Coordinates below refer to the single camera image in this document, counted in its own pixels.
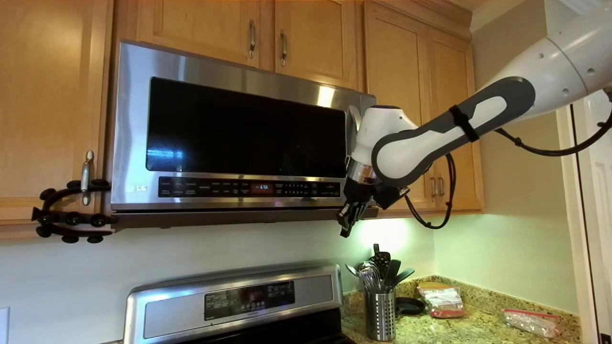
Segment stainless steel stove panel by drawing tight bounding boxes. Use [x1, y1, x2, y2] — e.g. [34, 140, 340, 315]
[122, 262, 353, 344]

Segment stainless steel microwave body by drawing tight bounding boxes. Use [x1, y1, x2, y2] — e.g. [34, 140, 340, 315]
[110, 208, 336, 229]

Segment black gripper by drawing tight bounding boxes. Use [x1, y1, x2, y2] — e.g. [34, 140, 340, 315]
[336, 180, 391, 237]

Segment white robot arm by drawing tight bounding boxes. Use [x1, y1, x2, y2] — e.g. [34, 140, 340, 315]
[336, 2, 612, 237]

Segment kitchen utensils bunch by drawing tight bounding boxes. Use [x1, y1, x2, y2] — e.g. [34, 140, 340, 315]
[345, 243, 414, 293]

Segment stainless steel microwave door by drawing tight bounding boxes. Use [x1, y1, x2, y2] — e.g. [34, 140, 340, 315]
[108, 42, 374, 212]

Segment clear plastic snack bag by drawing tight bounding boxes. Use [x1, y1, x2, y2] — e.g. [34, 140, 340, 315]
[502, 310, 558, 338]

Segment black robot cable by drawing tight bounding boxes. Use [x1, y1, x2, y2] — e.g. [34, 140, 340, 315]
[401, 88, 612, 231]

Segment red packaged food bag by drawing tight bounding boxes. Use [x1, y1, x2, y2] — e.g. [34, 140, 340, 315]
[416, 283, 464, 319]

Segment metal utensil holder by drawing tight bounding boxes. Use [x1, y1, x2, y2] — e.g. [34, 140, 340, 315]
[364, 291, 395, 342]

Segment wooden upper cabinets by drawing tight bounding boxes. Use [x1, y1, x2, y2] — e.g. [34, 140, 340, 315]
[0, 0, 473, 243]

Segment black small dish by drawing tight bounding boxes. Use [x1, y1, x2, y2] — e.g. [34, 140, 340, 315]
[395, 296, 424, 315]

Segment silver cabinet handle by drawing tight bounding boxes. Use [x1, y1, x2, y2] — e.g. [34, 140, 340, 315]
[80, 151, 95, 207]

